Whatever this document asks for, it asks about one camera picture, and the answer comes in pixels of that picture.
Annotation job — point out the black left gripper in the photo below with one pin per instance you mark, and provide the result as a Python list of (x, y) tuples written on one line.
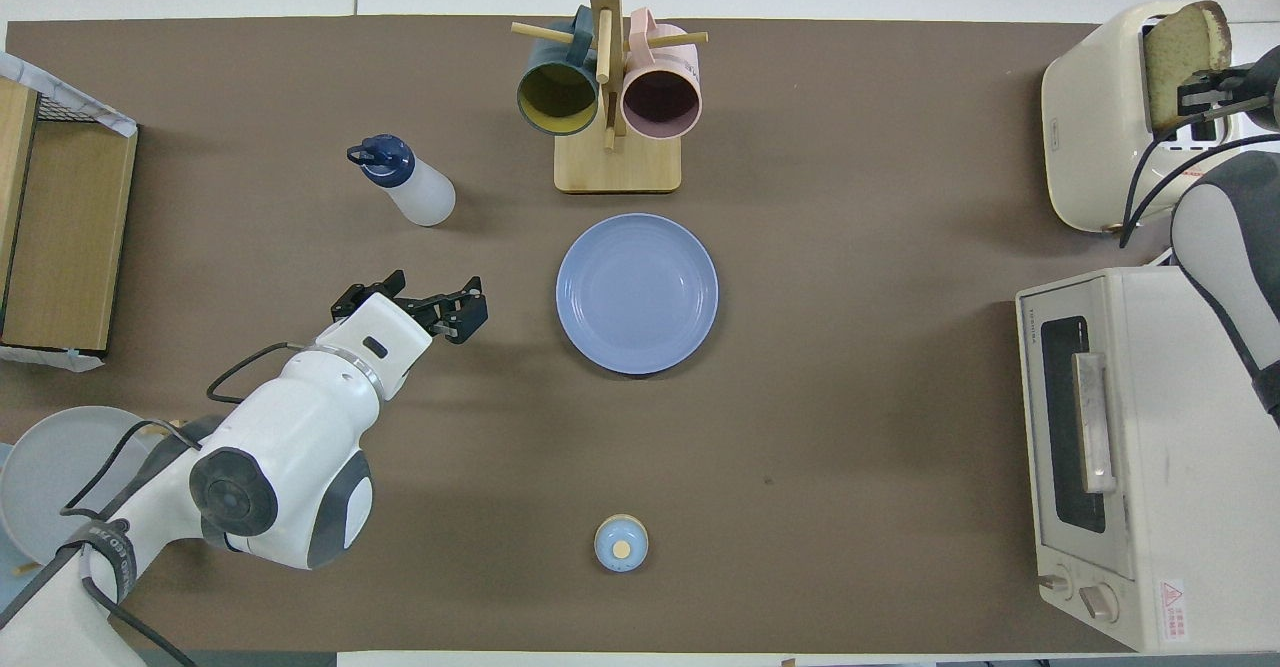
[(422, 312)]

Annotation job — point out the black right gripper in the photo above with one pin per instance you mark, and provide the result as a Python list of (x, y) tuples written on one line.
[(1265, 92)]

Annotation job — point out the bread slice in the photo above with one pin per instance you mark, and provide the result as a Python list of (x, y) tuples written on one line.
[(1175, 57)]

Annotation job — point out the squeeze bottle with blue cap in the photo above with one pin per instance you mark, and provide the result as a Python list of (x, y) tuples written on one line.
[(420, 192)]

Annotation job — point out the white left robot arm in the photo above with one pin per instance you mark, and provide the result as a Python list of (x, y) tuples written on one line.
[(300, 417)]

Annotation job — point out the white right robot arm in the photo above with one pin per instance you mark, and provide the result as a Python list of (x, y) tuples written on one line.
[(1220, 237)]

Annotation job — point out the periwinkle blue plate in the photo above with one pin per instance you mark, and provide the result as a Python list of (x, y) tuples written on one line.
[(636, 293)]

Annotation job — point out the pale grey plate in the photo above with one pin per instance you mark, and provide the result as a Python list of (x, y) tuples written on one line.
[(60, 457)]

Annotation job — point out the wooden plate rack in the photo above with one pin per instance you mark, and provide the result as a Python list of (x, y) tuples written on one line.
[(25, 568)]

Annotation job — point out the light blue plate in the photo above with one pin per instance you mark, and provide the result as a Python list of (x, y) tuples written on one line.
[(8, 547)]

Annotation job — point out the cream two-slot toaster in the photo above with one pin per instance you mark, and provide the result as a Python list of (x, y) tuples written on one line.
[(1090, 147)]

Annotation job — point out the wooden mug tree stand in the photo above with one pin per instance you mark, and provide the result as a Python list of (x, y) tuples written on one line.
[(617, 169)]

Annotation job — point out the dark teal mug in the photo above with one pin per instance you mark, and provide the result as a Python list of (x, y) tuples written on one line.
[(557, 97)]

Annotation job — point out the pink mug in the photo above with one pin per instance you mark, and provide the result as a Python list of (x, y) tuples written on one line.
[(660, 102)]

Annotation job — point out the white toaster oven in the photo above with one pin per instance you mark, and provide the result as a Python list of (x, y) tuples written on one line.
[(1150, 497)]

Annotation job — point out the brown table mat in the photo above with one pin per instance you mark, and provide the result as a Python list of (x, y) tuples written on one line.
[(850, 347)]

